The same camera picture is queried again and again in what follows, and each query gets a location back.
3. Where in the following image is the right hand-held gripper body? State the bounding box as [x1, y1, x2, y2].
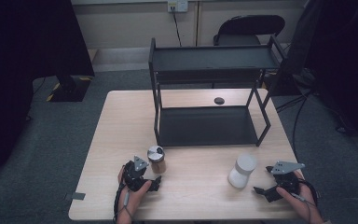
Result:
[265, 161, 306, 194]

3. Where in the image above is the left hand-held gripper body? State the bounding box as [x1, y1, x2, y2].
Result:
[122, 155, 152, 192]

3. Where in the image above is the glass spice jar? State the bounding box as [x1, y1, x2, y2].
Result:
[146, 145, 168, 175]

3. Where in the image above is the white round jar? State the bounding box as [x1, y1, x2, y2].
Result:
[227, 152, 258, 189]

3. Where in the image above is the black metal two-tier shelf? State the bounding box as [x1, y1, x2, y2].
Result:
[147, 35, 289, 148]

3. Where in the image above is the person's left hand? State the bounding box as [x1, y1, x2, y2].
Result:
[117, 165, 153, 224]

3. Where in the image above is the person's right hand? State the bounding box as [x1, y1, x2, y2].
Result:
[276, 171, 324, 224]

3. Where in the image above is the grey tape piece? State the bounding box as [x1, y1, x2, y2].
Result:
[64, 191, 87, 202]

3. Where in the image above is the black stand with striped base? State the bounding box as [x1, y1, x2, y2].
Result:
[46, 74, 95, 104]

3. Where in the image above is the dark curtain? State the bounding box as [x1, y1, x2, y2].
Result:
[0, 0, 96, 179]
[304, 0, 358, 155]

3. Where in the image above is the black folding chair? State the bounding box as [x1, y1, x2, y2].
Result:
[213, 14, 286, 47]

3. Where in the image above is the right hand-held gripper cable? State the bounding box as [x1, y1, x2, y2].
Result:
[292, 178, 320, 218]

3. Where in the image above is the hand-held gripper cable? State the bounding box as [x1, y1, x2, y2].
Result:
[113, 182, 134, 224]
[292, 178, 320, 218]

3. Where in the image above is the left hand-held gripper cable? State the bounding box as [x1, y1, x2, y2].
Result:
[113, 182, 134, 224]

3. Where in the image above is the black floor cable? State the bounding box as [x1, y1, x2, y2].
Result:
[275, 91, 310, 114]
[291, 94, 310, 161]

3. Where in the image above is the black wall socket cable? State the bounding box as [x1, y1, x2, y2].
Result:
[171, 10, 183, 48]

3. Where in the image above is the white wall socket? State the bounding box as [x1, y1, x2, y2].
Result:
[167, 0, 189, 14]

